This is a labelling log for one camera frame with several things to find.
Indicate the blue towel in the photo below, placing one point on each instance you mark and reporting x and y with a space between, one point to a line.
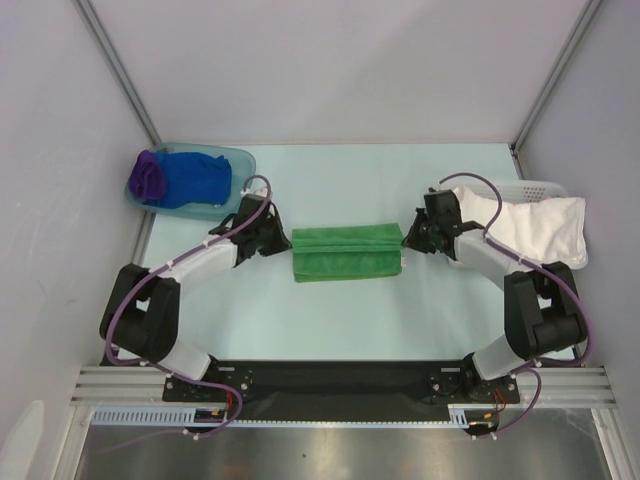
193 177

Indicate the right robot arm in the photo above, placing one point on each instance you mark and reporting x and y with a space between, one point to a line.
542 312

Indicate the purple towel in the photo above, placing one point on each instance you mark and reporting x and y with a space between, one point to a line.
147 180

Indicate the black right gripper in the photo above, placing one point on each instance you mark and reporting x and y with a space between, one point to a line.
422 235

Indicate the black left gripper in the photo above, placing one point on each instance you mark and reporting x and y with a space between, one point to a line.
281 243

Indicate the green microfibre towel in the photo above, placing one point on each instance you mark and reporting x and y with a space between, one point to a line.
347 253

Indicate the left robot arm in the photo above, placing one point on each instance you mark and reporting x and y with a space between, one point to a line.
143 311

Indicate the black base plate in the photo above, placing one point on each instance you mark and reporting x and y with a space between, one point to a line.
357 391

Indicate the white towel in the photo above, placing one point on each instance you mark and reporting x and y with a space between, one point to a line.
535 225

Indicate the white plastic basket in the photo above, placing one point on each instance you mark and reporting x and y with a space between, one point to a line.
540 190

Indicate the aluminium frame rail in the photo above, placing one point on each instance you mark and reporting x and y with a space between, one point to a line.
560 387

